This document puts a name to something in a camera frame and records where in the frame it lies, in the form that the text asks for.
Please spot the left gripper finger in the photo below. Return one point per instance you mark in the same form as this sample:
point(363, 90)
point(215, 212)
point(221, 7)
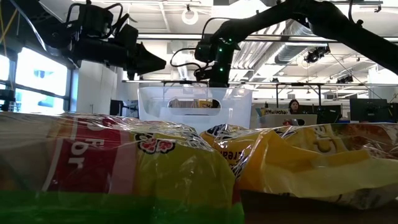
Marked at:
point(143, 54)
point(136, 69)

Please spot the creamy chicken noodle packet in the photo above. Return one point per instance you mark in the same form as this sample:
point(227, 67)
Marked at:
point(311, 161)
point(205, 104)

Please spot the clear translucent plastic bin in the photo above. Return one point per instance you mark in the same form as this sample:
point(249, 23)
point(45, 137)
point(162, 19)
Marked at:
point(236, 109)

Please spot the lime chili shrimp noodle packet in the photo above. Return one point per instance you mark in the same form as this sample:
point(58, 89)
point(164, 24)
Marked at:
point(93, 161)

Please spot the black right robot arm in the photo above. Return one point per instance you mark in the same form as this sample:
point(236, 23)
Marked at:
point(326, 18)

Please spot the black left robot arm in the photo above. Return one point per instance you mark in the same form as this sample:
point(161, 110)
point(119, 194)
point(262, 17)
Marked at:
point(53, 34)

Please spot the black monitor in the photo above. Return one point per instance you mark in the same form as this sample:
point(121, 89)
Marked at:
point(116, 106)
point(329, 115)
point(368, 109)

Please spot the black metal stand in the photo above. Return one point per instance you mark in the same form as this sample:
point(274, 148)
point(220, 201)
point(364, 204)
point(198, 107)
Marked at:
point(180, 81)
point(277, 93)

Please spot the large window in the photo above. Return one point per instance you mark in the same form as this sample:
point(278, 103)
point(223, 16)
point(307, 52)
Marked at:
point(40, 77)

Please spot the person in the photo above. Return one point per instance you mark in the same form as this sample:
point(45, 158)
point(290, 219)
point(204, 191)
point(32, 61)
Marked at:
point(293, 105)

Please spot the black track light cluster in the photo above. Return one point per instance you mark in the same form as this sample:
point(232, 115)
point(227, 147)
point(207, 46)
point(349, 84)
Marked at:
point(345, 79)
point(317, 53)

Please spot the small white plastic bin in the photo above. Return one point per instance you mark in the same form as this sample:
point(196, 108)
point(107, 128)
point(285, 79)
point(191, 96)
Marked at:
point(306, 119)

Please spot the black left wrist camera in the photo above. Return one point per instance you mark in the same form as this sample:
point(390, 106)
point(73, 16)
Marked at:
point(94, 21)

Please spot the overhead light bar rail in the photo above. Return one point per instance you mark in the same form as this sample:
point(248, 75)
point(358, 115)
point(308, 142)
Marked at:
point(174, 36)

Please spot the silver ventilation duct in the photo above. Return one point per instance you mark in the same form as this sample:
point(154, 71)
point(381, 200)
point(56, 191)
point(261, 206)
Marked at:
point(292, 53)

